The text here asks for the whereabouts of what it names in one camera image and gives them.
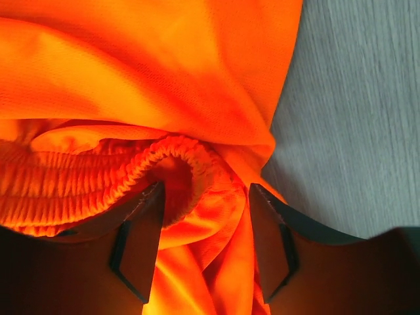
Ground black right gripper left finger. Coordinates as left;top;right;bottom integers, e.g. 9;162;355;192
1;182;165;314

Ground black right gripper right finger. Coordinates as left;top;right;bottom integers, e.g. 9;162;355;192
249;184;419;314

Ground orange shorts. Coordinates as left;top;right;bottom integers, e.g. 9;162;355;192
1;1;303;314

